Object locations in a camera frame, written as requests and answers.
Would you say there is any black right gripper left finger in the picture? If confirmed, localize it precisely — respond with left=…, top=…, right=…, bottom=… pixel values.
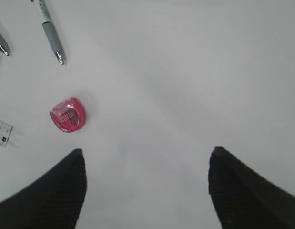
left=0, top=149, right=87, bottom=229

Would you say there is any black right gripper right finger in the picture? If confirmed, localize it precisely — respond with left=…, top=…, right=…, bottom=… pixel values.
left=208, top=146, right=295, bottom=229

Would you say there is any pink pencil sharpener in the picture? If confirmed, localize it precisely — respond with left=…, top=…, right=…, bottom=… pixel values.
left=50, top=97, right=86, bottom=133

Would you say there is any white grey ballpoint pen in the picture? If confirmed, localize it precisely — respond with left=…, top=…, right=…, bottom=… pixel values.
left=0, top=33, right=10, bottom=56

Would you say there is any blue white ballpoint pen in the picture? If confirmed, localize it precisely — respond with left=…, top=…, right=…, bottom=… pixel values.
left=31, top=0, right=65, bottom=65

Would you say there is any clear plastic ruler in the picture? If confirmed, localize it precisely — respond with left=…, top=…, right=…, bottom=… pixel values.
left=0, top=120, right=13, bottom=147

